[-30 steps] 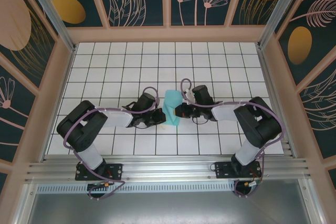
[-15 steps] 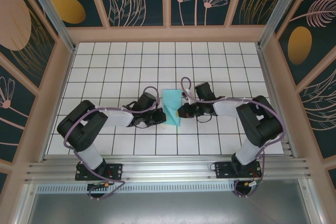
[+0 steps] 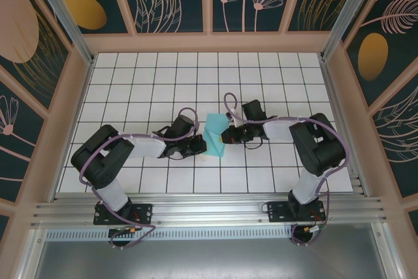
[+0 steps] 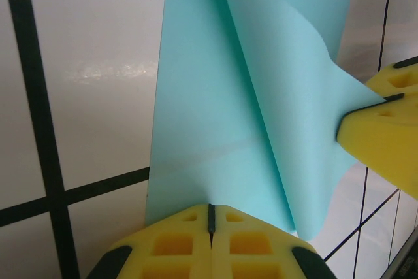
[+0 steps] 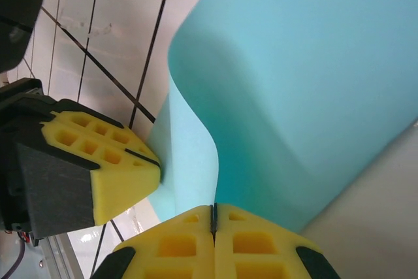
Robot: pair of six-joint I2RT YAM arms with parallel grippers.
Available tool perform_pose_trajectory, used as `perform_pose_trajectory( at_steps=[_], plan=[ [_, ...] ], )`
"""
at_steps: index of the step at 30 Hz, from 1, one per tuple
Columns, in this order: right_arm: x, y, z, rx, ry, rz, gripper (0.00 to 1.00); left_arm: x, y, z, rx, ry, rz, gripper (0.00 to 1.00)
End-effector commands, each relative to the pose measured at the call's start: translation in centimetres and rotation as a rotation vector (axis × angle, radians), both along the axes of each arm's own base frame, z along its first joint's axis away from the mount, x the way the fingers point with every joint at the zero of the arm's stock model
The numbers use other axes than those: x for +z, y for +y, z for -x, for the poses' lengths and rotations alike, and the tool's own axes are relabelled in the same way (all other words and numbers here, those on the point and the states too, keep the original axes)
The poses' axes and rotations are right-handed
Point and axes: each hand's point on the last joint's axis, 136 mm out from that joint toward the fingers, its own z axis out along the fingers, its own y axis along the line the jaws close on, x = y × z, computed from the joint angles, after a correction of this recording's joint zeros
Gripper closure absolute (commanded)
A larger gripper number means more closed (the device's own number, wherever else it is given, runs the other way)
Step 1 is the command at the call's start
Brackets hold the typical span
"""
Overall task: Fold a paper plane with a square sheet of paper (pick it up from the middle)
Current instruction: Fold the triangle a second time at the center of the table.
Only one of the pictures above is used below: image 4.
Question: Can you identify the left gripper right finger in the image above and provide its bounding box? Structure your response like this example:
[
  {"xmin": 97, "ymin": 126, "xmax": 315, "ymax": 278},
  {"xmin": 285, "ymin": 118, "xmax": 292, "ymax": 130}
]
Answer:
[{"xmin": 210, "ymin": 203, "xmax": 337, "ymax": 279}]

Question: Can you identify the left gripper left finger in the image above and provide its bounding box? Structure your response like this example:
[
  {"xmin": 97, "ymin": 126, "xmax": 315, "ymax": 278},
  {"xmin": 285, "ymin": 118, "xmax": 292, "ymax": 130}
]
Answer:
[{"xmin": 86, "ymin": 203, "xmax": 213, "ymax": 279}]

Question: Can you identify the light blue paper sheet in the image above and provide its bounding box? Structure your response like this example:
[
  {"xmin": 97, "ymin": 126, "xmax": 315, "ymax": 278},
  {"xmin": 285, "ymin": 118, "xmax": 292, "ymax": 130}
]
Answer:
[{"xmin": 143, "ymin": 0, "xmax": 388, "ymax": 242}]

